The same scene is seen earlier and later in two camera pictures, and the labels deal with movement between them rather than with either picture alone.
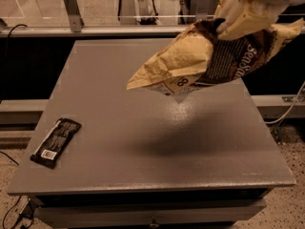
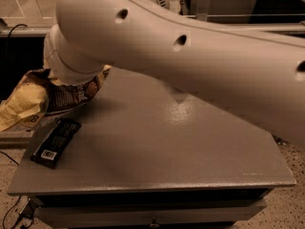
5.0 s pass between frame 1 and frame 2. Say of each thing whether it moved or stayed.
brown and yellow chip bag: moved
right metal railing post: stayed
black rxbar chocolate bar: stayed
